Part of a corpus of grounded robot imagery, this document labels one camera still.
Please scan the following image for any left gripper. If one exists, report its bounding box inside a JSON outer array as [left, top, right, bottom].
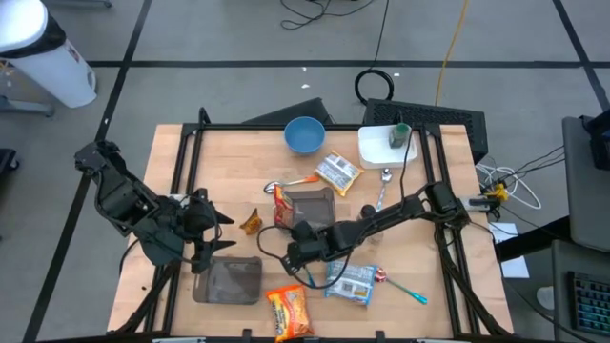
[[183, 188, 237, 275]]

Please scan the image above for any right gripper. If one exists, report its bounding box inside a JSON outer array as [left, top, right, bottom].
[[281, 219, 344, 276]]

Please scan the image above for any orange taco seasoning packet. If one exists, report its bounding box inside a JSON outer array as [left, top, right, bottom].
[[238, 207, 264, 236]]

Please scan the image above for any silver spoon orange handle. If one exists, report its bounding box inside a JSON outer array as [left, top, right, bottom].
[[263, 174, 320, 195]]

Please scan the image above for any grey yellow ramen packet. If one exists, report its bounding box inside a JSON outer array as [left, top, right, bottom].
[[314, 150, 365, 198]]

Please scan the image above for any plain silver spoon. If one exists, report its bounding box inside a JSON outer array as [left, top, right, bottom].
[[374, 167, 394, 213]]

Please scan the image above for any green-lidded seasoning jar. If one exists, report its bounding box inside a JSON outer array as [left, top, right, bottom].
[[387, 121, 413, 151]]

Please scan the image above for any orange-red ramen packet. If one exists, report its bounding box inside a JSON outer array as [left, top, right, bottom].
[[264, 283, 316, 343]]

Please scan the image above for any grey plastic tray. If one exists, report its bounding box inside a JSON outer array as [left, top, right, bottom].
[[192, 254, 265, 307]]

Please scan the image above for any blue white ramen packet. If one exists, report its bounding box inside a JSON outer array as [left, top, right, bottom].
[[323, 258, 379, 307]]

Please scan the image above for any red yellow ramen packet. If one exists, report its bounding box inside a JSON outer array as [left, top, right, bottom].
[[272, 185, 295, 231]]

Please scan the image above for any grey plastic bin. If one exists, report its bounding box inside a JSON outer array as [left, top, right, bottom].
[[273, 186, 337, 233]]

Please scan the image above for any blue bowl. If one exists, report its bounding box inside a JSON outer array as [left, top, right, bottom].
[[283, 115, 328, 155]]

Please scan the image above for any white square container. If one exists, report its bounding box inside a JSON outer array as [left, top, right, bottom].
[[356, 124, 419, 171]]

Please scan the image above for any black flat panel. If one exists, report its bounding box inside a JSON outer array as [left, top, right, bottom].
[[241, 96, 336, 126]]

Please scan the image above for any white paper sheet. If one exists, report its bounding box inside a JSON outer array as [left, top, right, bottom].
[[487, 221, 531, 280]]

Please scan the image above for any yellow plug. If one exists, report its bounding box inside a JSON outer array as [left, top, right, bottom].
[[490, 182, 511, 205]]

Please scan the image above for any white trash can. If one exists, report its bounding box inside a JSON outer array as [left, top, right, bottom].
[[0, 0, 98, 110]]

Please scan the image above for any grey desk with keyboard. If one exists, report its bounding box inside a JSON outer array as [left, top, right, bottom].
[[551, 238, 610, 343]]

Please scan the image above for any backlit keyboard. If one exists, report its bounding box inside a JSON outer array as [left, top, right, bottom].
[[566, 271, 610, 337]]

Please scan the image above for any black device on desk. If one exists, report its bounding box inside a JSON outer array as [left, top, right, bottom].
[[579, 108, 610, 172]]

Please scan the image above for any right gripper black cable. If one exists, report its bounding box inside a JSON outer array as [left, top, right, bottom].
[[256, 223, 355, 291]]

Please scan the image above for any black floor cable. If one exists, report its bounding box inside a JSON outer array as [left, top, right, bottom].
[[279, 0, 377, 31]]

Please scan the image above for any white cable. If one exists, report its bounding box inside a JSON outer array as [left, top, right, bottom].
[[475, 161, 544, 212]]

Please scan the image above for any black coiled cable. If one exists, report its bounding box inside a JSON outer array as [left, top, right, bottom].
[[353, 0, 397, 107]]

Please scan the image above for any yellow cable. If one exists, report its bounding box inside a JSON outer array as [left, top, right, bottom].
[[434, 0, 472, 108]]

